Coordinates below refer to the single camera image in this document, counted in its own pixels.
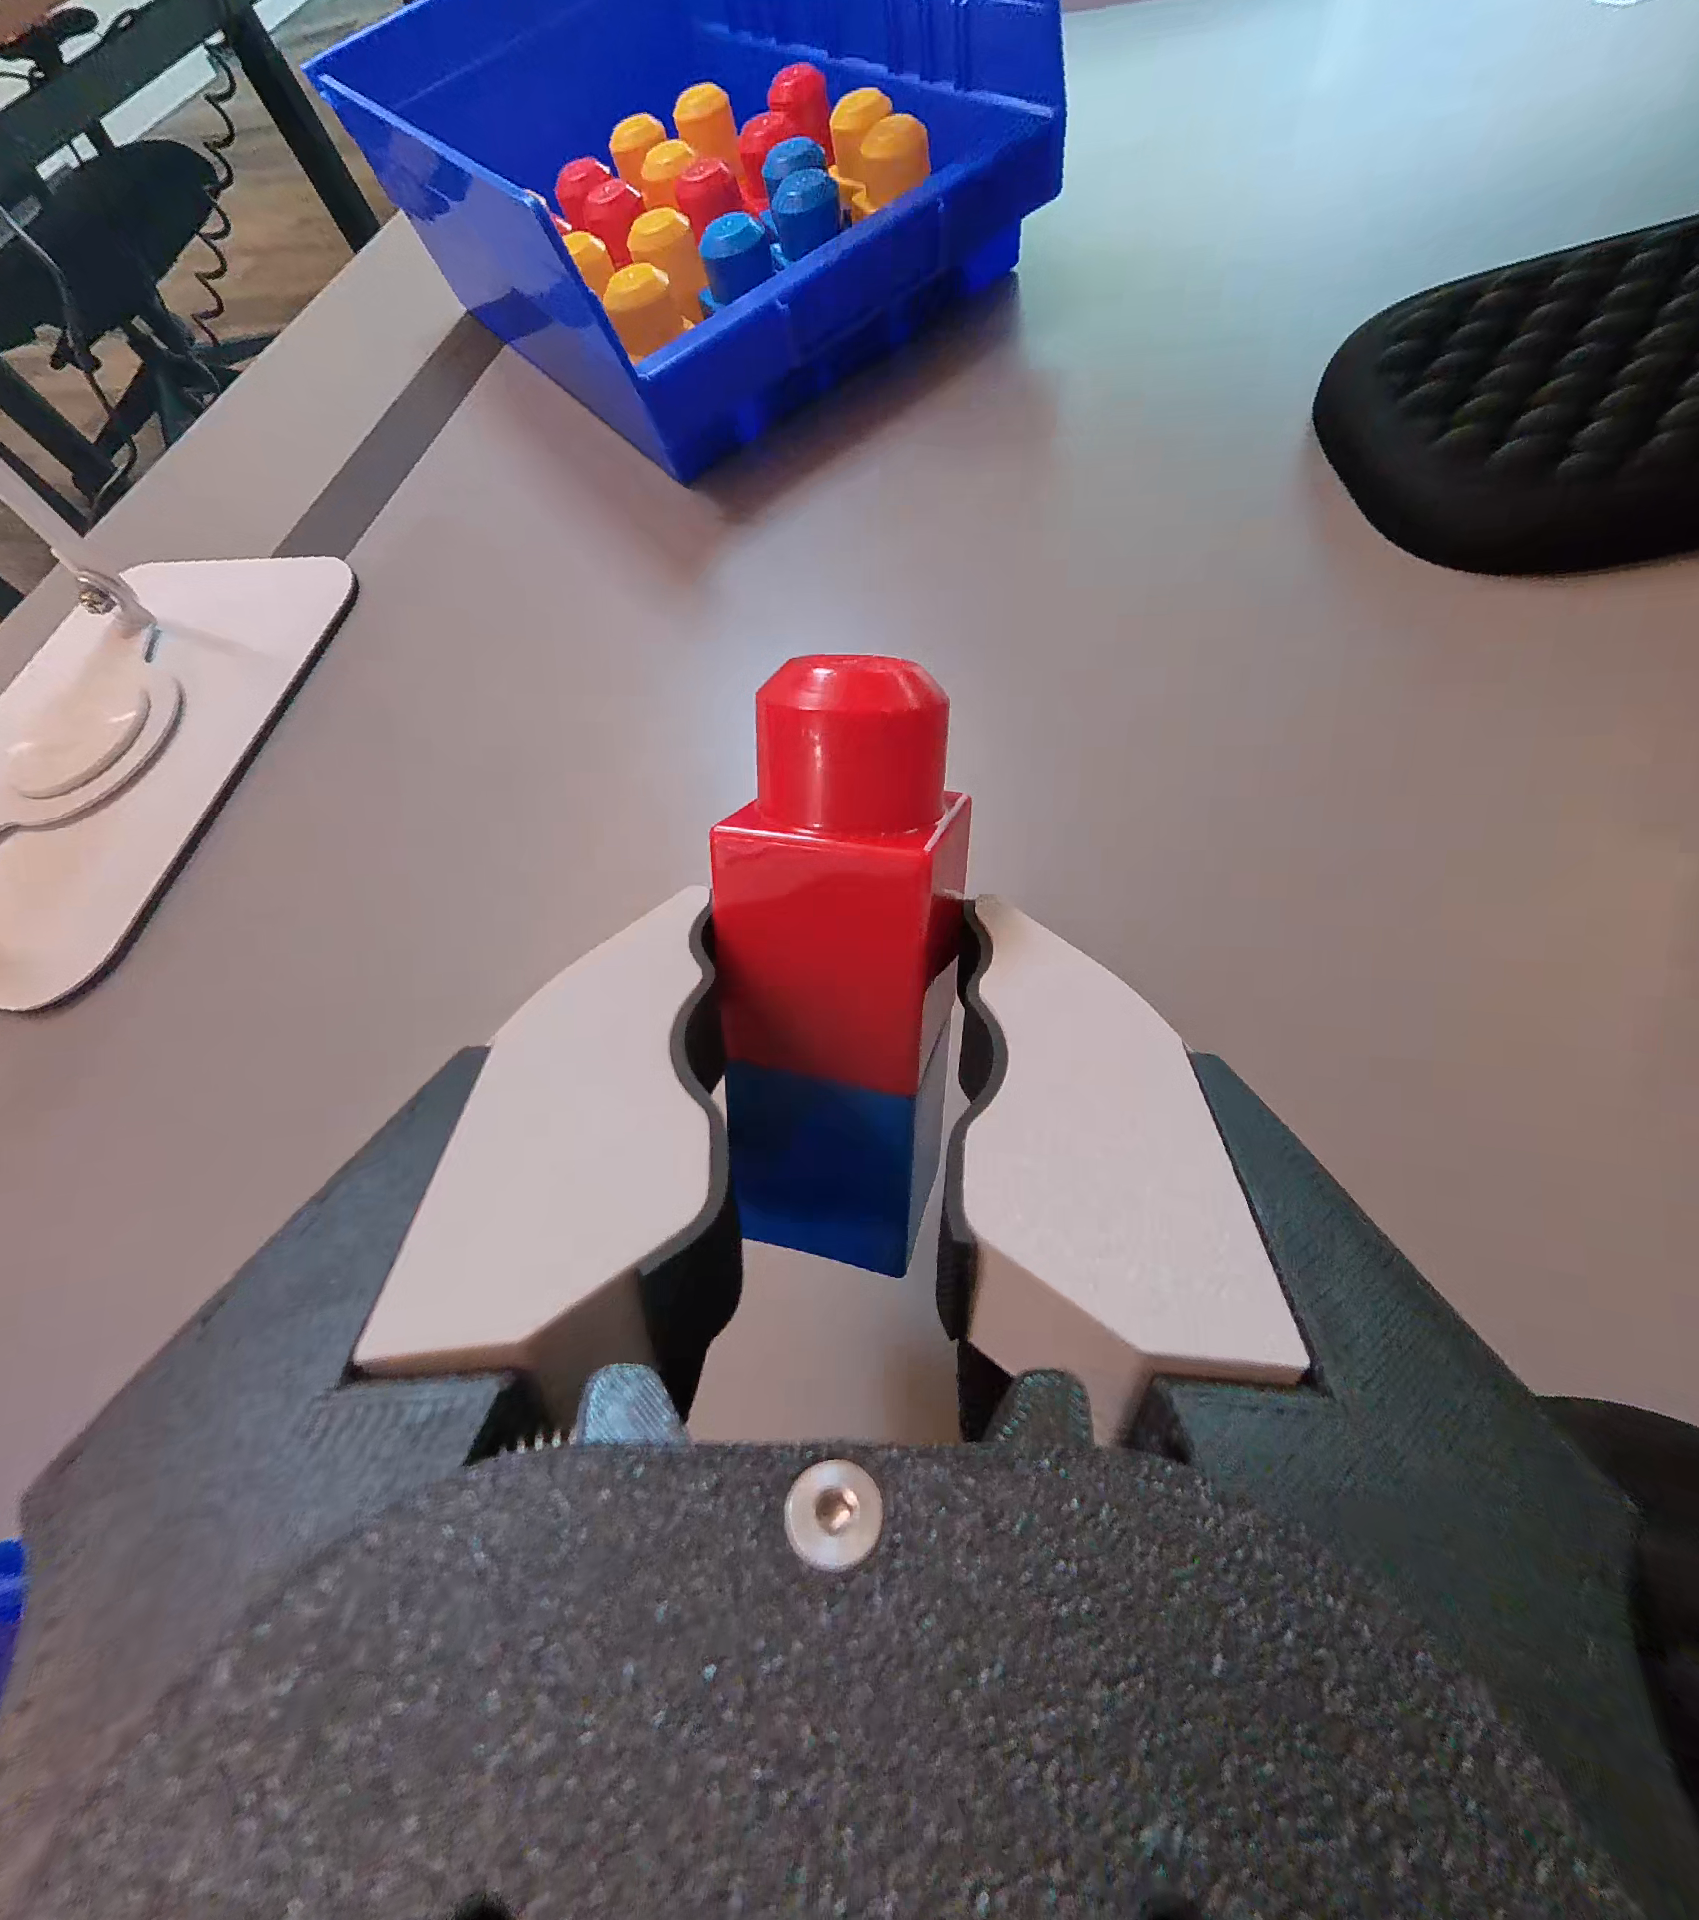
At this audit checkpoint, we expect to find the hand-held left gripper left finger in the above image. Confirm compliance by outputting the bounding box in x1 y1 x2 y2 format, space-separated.
352 885 736 1438

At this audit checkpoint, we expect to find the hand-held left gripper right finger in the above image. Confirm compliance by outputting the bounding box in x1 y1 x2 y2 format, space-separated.
934 895 1313 1444

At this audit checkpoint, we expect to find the blue mega block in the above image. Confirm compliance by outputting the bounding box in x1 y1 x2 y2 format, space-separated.
722 1034 961 1281

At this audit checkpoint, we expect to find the red mega block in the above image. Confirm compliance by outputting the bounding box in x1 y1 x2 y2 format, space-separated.
709 654 975 1091

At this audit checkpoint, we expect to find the pile of blocks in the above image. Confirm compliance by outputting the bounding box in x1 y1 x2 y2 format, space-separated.
550 64 934 362

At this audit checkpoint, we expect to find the white document stand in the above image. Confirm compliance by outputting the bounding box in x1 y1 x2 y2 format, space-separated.
0 0 359 1015

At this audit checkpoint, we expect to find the black office chair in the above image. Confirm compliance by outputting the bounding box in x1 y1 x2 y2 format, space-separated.
0 132 224 452

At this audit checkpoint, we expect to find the wooden desk with black legs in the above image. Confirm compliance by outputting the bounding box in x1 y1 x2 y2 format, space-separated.
0 0 387 504

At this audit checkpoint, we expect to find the coiled black cable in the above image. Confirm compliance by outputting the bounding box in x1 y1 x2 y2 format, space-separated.
192 41 246 328

